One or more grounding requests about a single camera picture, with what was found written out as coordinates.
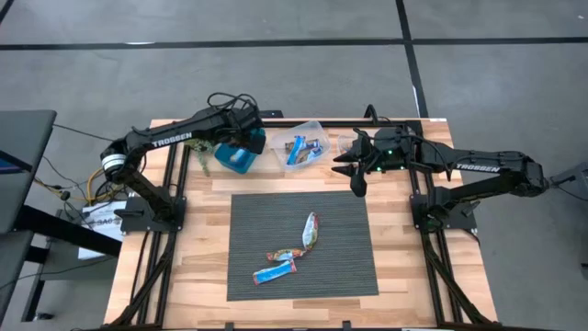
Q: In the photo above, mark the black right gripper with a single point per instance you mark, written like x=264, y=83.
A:
x=388, y=149

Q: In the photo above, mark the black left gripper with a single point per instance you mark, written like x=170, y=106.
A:
x=241, y=122

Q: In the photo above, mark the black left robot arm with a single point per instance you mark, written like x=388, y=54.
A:
x=174, y=138

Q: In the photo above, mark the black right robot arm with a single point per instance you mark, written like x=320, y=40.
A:
x=482, y=167

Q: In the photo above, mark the white blue granola bar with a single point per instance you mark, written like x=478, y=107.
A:
x=310, y=232

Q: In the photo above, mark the red brown granola bar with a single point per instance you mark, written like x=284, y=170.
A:
x=285, y=254

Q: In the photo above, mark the blue granola bar red end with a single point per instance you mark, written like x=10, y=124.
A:
x=273, y=273

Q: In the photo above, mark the clear plastic bin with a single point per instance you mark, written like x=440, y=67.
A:
x=280, y=147
x=344, y=143

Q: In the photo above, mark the teal planter box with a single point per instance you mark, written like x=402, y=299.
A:
x=232, y=158

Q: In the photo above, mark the green succulent plant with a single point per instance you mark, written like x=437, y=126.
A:
x=202, y=154

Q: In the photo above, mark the grey woven placemat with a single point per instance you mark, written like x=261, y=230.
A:
x=275, y=220

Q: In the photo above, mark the white paper sheet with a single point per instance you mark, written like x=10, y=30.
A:
x=98, y=220

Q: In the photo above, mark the grey side desk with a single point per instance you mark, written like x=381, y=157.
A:
x=23, y=156

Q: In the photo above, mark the black aluminium table frame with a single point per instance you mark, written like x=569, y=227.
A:
x=340, y=123

